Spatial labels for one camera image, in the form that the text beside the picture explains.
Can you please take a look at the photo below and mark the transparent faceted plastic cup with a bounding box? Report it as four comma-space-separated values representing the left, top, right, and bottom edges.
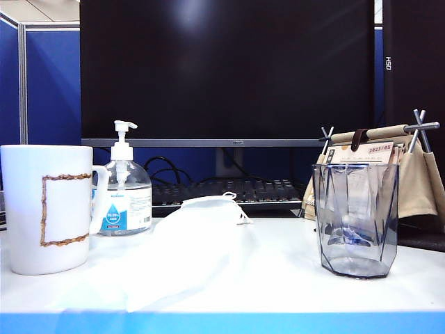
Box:
311, 162, 401, 279

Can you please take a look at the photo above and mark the white ceramic mug brown frame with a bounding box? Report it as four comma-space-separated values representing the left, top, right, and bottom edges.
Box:
0, 144, 109, 276

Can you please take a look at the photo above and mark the grey monitor stand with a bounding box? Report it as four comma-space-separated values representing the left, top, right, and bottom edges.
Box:
215, 146, 244, 180

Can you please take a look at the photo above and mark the black keyboard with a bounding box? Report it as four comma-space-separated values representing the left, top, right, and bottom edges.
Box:
152, 177, 305, 209

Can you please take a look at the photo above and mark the white face mask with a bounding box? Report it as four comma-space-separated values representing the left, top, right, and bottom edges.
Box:
44, 191, 257, 312

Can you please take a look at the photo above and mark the clear hand sanitizer pump bottle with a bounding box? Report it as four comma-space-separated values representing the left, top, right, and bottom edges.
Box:
90, 120, 153, 237

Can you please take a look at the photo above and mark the black AOC computer monitor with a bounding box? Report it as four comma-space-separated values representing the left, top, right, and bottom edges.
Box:
79, 0, 376, 148

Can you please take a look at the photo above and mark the beige calendar card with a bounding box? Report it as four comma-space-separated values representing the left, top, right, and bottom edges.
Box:
326, 141, 396, 166

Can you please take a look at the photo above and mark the beige fabric desk organizer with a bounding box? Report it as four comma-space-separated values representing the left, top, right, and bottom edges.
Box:
301, 109, 442, 223

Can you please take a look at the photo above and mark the black looped cable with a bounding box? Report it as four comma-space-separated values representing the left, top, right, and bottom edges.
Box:
144, 156, 194, 185

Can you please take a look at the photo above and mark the brown leather strap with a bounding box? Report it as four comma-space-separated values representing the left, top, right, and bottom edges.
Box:
350, 128, 369, 152

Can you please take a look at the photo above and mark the grey partition post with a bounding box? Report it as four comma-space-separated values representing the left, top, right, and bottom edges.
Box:
17, 22, 29, 145

